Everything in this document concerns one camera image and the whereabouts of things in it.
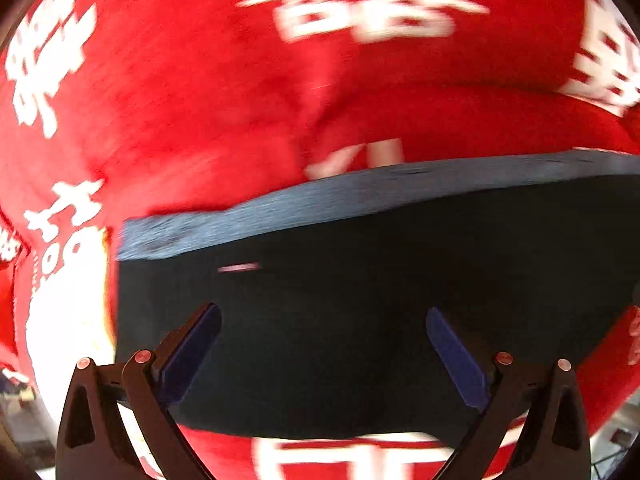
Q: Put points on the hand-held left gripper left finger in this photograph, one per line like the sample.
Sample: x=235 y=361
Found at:
x=192 y=350

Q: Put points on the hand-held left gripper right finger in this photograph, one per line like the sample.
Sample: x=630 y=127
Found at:
x=457 y=355

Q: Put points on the black pants with grey waistband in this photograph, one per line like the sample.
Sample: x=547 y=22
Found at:
x=325 y=310

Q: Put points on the red printed blanket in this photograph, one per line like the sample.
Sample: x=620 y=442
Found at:
x=175 y=85

